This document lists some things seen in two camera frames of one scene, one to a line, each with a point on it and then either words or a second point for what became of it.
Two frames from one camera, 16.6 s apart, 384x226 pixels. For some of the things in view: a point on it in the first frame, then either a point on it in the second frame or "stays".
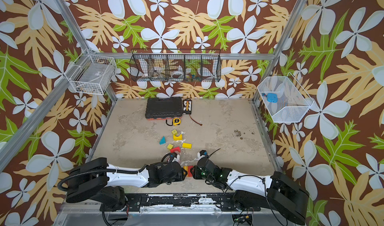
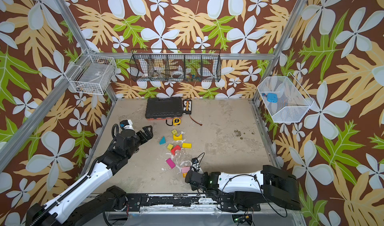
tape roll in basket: x=177 y=74 stays
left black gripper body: x=180 y=177 to x=137 y=142
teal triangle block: x=162 y=140 stays
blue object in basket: x=272 y=97 stays
